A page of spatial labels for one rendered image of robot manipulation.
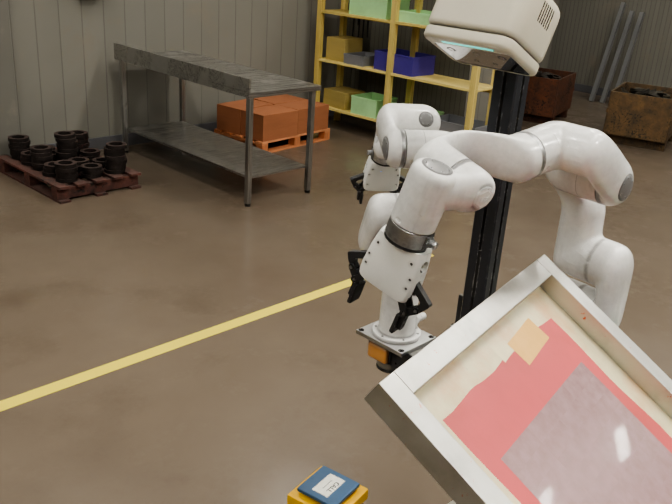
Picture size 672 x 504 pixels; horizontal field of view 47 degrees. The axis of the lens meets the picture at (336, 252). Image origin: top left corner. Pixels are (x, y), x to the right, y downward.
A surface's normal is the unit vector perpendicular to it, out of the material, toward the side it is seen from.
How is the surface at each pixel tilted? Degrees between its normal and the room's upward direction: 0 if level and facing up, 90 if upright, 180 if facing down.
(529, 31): 90
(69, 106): 90
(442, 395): 32
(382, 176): 112
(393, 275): 93
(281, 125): 90
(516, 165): 101
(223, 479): 0
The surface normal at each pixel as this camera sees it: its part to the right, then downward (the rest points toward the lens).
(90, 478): 0.07, -0.92
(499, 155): -0.41, 0.50
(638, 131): -0.50, 0.30
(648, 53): -0.71, 0.22
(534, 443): 0.49, -0.64
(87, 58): 0.70, 0.31
